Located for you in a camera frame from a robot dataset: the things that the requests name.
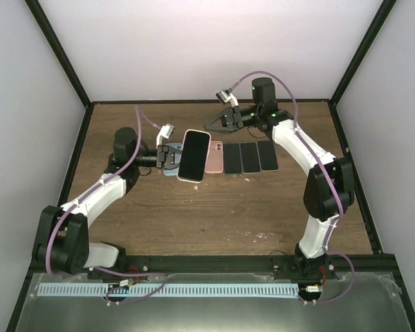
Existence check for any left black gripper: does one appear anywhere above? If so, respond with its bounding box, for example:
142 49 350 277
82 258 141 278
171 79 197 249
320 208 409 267
131 145 194 170

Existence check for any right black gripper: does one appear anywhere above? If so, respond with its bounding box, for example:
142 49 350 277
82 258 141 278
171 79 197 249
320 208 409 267
205 105 261 135

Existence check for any blue cased phone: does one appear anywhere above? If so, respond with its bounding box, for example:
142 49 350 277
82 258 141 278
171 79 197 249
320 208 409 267
163 142 183 176

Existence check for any pink phone case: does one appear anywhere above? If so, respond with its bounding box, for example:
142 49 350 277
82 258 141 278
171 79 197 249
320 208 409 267
205 141 223 174

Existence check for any black screen phone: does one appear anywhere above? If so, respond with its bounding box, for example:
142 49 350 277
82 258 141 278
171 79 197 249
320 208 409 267
223 143 242 175

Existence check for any green phone from beige case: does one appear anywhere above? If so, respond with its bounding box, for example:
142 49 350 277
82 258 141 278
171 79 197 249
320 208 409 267
240 142 261 174

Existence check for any silver phone from blue case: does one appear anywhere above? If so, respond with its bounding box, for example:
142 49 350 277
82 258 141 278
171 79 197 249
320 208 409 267
257 140 278 172

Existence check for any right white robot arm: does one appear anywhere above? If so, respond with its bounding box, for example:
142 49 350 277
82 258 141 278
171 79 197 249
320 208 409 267
204 72 354 279

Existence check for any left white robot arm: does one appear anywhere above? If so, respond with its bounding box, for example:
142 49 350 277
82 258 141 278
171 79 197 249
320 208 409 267
32 124 181 279

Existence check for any light blue slotted strip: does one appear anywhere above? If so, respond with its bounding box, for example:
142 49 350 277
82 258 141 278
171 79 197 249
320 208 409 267
36 283 299 299

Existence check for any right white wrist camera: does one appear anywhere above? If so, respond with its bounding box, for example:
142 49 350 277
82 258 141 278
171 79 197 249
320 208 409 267
216 89 239 108

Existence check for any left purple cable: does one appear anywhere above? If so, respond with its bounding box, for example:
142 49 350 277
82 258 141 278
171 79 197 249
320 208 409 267
46 105 169 306

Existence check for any purple cable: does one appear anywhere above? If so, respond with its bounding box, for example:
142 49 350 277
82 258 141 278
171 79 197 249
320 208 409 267
230 71 356 306
46 105 169 306

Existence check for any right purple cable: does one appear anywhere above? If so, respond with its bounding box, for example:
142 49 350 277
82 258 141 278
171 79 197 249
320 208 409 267
230 71 356 306

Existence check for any black frame post right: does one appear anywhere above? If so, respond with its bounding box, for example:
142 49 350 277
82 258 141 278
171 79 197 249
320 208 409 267
330 0 397 104

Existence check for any black frame post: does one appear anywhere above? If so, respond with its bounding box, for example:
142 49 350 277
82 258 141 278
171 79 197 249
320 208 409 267
24 0 91 108
330 0 397 104

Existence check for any black frame post left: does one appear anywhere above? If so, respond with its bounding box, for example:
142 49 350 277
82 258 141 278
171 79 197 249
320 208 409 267
24 0 91 108

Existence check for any black front rail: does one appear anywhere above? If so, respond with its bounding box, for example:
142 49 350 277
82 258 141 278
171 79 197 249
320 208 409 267
111 253 399 281

